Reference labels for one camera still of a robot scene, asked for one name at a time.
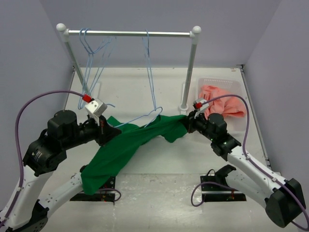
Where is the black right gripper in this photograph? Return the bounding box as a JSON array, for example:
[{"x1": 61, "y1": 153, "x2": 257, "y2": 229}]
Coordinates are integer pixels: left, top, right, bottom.
[{"x1": 180, "y1": 109, "x2": 216, "y2": 142}]

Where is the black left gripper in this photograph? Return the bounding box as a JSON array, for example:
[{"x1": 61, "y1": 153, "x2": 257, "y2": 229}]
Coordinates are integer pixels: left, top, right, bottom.
[{"x1": 62, "y1": 113, "x2": 122, "y2": 149}]

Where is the green t shirt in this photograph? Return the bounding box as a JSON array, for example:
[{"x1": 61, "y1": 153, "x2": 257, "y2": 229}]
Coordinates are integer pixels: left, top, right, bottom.
[{"x1": 81, "y1": 115, "x2": 187, "y2": 195}]

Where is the blue hanger with shirt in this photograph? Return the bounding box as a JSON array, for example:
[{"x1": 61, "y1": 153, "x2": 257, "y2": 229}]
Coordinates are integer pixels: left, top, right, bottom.
[{"x1": 107, "y1": 106, "x2": 163, "y2": 128}]

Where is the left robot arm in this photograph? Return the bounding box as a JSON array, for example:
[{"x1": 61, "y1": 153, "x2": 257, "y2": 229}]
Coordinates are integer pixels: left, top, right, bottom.
[{"x1": 0, "y1": 110, "x2": 121, "y2": 232}]

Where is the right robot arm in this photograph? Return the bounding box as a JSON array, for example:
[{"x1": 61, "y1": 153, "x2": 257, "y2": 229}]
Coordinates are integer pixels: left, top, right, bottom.
[{"x1": 183, "y1": 111, "x2": 309, "y2": 228}]

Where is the pink t shirt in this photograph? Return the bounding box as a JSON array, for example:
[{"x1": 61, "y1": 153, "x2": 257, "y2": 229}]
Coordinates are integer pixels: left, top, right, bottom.
[{"x1": 198, "y1": 85, "x2": 247, "y2": 119}]

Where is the blue hanger middle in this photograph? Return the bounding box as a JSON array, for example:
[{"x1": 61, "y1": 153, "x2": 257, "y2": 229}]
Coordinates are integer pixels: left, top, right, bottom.
[{"x1": 142, "y1": 30, "x2": 156, "y2": 109}]

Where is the white plastic laundry basket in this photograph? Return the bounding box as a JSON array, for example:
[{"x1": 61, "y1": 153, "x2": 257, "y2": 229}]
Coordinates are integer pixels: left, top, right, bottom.
[{"x1": 197, "y1": 78, "x2": 247, "y2": 118}]

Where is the white metal clothes rack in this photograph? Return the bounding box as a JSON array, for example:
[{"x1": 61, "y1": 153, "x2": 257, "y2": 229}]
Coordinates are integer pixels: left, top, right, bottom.
[{"x1": 56, "y1": 23, "x2": 201, "y2": 114}]

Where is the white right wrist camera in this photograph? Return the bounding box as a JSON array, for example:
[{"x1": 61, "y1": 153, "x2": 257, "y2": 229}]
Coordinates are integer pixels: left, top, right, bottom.
[{"x1": 193, "y1": 98, "x2": 209, "y2": 118}]

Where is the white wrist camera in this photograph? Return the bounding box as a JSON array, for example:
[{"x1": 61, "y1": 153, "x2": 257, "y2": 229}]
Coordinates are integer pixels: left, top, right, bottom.
[
  {"x1": 84, "y1": 99, "x2": 108, "y2": 123},
  {"x1": 193, "y1": 98, "x2": 209, "y2": 118}
]

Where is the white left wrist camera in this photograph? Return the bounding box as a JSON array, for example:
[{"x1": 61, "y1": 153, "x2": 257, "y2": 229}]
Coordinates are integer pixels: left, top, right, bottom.
[{"x1": 84, "y1": 99, "x2": 108, "y2": 123}]

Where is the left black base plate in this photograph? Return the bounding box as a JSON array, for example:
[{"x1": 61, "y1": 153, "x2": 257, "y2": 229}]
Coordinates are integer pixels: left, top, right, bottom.
[{"x1": 70, "y1": 176, "x2": 116, "y2": 203}]

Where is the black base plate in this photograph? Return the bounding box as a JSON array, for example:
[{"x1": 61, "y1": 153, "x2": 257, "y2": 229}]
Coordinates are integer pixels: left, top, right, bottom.
[
  {"x1": 70, "y1": 176, "x2": 116, "y2": 203},
  {"x1": 201, "y1": 184, "x2": 247, "y2": 202}
]

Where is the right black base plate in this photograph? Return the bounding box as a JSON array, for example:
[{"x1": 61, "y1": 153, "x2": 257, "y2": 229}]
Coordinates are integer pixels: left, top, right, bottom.
[{"x1": 201, "y1": 184, "x2": 247, "y2": 202}]

